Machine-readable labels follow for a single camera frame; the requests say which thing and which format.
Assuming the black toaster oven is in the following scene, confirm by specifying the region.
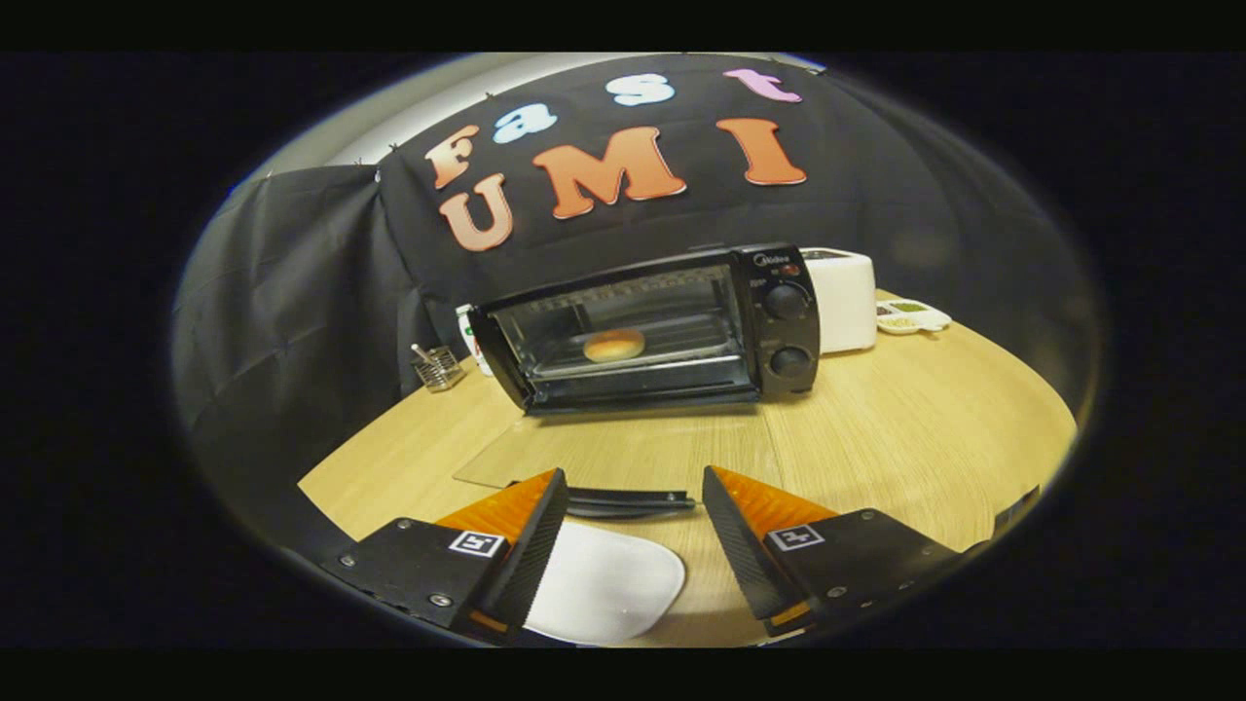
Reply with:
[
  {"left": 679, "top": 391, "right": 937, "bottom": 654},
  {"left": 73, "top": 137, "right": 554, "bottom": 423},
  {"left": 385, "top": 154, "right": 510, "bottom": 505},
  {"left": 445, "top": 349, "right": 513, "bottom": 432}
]
[{"left": 453, "top": 241, "right": 822, "bottom": 519}]

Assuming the plain black side cloth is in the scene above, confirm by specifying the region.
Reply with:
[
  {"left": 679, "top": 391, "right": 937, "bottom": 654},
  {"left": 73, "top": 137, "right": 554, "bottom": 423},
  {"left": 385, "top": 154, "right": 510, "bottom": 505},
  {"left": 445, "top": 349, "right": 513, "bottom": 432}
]
[
  {"left": 823, "top": 68, "right": 1106, "bottom": 410},
  {"left": 173, "top": 164, "right": 439, "bottom": 546}
]

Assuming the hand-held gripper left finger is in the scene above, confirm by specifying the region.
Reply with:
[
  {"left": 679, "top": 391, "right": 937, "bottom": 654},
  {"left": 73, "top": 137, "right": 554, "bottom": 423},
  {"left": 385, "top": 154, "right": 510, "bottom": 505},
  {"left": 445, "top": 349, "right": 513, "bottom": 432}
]
[{"left": 323, "top": 468, "right": 570, "bottom": 644}]

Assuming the white divided condiment dish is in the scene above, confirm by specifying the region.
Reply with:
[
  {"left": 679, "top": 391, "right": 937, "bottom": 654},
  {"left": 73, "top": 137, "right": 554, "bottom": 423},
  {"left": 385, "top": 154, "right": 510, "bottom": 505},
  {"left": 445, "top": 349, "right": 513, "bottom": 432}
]
[{"left": 875, "top": 298, "right": 953, "bottom": 336}]

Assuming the round bread bun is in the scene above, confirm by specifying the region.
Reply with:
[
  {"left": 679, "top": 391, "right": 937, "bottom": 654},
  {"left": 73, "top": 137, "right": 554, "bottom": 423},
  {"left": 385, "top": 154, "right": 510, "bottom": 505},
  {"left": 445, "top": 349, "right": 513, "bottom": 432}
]
[{"left": 582, "top": 328, "right": 647, "bottom": 364}]

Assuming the wire utensil holder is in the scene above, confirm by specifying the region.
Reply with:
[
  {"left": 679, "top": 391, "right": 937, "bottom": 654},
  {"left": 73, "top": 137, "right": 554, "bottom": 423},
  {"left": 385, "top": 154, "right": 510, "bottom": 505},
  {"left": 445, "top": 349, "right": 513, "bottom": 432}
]
[{"left": 410, "top": 343, "right": 467, "bottom": 393}]

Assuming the metal oven tray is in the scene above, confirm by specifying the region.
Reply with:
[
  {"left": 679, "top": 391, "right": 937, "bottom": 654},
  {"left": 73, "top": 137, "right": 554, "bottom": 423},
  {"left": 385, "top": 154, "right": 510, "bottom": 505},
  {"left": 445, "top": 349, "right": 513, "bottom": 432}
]
[{"left": 531, "top": 316, "right": 749, "bottom": 383}]

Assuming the black backdrop cloth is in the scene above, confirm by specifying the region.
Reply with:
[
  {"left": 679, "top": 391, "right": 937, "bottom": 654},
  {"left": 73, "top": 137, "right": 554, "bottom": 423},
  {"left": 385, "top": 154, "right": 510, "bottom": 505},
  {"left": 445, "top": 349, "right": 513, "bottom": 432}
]
[{"left": 378, "top": 55, "right": 935, "bottom": 322}]

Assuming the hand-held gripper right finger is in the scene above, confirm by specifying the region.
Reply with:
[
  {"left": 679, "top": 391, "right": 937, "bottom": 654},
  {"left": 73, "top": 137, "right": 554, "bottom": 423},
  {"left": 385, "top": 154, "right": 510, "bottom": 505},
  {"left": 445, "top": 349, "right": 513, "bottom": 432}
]
[{"left": 701, "top": 465, "right": 965, "bottom": 636}]

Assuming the white bread toaster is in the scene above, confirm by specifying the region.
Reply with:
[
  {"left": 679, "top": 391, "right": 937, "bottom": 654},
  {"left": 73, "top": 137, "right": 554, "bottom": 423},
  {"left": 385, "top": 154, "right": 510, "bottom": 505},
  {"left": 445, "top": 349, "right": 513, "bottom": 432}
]
[{"left": 800, "top": 248, "right": 878, "bottom": 355}]

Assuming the small white bottle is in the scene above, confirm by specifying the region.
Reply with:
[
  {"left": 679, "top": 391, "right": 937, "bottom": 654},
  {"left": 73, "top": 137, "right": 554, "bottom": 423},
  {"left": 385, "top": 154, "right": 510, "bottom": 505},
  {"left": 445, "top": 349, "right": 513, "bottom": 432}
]
[{"left": 455, "top": 304, "right": 494, "bottom": 378}]

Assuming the white plate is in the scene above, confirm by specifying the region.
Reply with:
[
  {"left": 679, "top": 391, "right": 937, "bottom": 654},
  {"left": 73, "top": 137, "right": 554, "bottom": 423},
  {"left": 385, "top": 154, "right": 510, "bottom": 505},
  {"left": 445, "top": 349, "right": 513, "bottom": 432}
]
[{"left": 523, "top": 521, "right": 687, "bottom": 646}]

